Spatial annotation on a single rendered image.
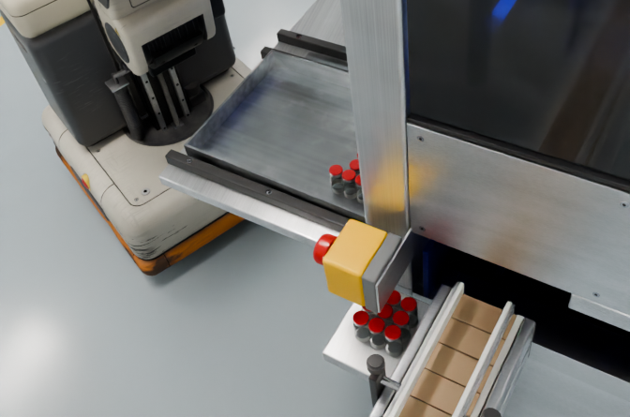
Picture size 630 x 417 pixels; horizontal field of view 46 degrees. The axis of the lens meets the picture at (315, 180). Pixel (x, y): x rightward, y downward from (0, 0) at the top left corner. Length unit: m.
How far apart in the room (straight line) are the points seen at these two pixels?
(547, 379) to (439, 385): 0.21
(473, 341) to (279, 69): 0.65
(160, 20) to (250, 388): 0.94
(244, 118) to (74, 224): 1.27
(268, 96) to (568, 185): 0.69
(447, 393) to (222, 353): 1.20
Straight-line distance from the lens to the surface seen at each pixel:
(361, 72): 0.74
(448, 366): 0.91
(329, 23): 1.44
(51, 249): 2.42
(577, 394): 1.07
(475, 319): 0.94
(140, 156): 2.15
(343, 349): 0.98
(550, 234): 0.80
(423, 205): 0.85
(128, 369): 2.09
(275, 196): 1.11
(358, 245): 0.88
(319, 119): 1.24
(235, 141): 1.23
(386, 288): 0.89
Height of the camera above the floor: 1.74
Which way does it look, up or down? 49 degrees down
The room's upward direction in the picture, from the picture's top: 11 degrees counter-clockwise
